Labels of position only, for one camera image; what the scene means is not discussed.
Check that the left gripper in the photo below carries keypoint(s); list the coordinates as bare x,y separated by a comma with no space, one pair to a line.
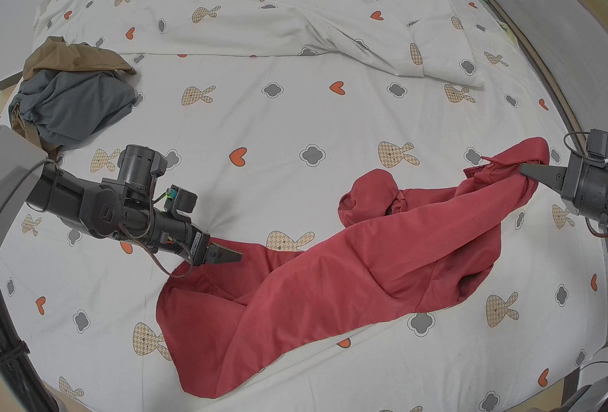
183,239

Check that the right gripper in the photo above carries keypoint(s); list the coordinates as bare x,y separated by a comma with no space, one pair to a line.
589,186

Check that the red shirt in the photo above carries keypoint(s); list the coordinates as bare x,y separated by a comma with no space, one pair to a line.
332,286

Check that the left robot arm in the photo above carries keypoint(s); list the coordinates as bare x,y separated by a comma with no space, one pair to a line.
99,210

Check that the bed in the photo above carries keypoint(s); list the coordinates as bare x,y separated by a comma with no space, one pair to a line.
294,125

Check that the grey garment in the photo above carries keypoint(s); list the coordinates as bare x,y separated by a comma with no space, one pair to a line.
71,106

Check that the brown garment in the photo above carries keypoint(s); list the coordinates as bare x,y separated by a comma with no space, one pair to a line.
71,56

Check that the white printed quilt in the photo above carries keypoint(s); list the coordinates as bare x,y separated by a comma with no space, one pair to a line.
237,20

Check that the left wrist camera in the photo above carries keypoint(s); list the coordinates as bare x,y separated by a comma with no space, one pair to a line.
183,200

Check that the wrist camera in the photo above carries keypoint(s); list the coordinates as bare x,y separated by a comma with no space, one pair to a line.
183,200
598,141

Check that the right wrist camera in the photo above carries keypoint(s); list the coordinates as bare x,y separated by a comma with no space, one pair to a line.
598,141

